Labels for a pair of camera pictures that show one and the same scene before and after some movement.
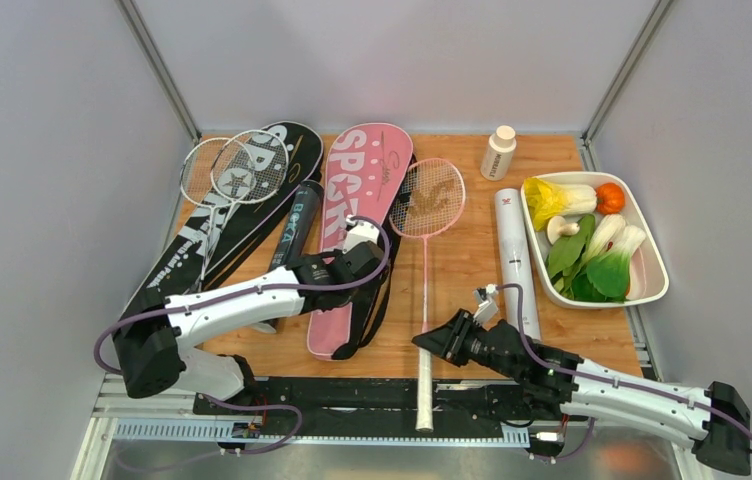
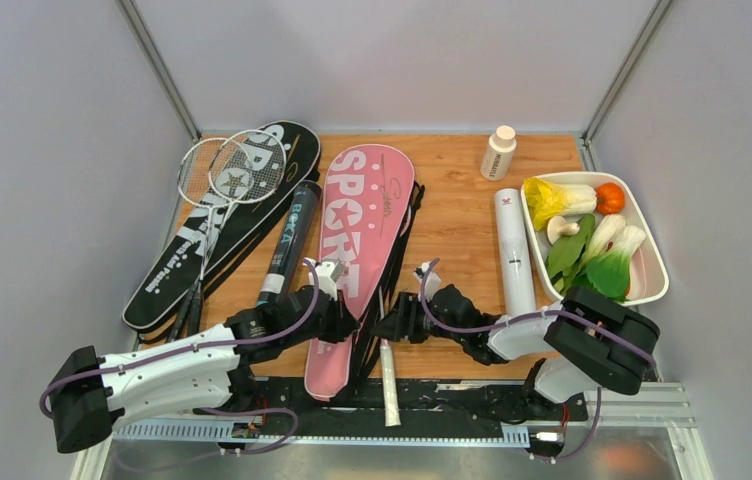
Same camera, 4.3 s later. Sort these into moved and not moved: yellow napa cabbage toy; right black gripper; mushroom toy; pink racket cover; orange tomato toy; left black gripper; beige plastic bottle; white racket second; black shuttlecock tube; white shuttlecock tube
Moved: left black gripper; right black gripper; pink racket cover
Not moved: yellow napa cabbage toy; mushroom toy; beige plastic bottle; white racket second; orange tomato toy; white shuttlecock tube; black shuttlecock tube
